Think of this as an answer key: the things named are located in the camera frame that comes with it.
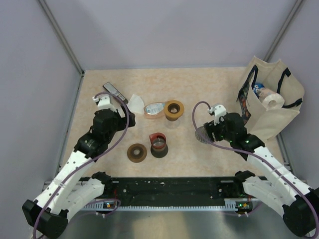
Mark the white slotted cable duct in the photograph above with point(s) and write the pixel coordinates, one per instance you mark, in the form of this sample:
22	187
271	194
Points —
227	206

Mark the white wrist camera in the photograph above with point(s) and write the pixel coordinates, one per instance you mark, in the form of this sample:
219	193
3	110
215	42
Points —
105	102
218	110

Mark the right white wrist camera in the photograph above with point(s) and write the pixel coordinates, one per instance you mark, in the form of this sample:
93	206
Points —
218	110

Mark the white paper roll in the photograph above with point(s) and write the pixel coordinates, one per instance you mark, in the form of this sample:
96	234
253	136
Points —
272	100

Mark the beige canvas tote bag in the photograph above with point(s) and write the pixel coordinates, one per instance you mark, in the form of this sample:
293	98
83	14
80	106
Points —
278	78

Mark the pink liquid bottle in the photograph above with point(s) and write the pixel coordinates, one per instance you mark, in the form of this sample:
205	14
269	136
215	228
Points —
154	110

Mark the clear glass carafe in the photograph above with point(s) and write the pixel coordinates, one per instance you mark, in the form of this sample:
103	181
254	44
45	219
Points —
173	124

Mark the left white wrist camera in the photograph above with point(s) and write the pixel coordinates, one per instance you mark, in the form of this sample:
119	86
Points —
105	102

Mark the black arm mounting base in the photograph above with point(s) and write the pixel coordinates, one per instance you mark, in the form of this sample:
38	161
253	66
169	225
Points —
173	191

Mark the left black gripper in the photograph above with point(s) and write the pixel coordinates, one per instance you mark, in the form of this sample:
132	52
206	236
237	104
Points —
122	120

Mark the black toothpaste box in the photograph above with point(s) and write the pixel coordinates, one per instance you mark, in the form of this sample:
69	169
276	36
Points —
110	88

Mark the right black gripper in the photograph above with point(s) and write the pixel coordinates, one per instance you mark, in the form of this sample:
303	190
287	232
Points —
211	128

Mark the white coffee filter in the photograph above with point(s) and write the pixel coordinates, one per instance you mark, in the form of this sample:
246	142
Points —
136	104

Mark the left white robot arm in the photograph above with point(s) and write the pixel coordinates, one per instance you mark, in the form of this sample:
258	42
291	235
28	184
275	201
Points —
52	210

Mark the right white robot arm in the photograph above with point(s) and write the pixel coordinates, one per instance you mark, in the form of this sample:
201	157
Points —
292	199

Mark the red rimmed glass carafe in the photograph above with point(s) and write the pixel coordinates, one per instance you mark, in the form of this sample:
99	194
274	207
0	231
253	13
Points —
159	147

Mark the clear ribbed glass dripper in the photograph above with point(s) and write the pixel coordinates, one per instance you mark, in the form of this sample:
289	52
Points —
202	135

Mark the blue snack package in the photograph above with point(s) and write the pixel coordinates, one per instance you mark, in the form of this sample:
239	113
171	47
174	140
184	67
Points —
257	87

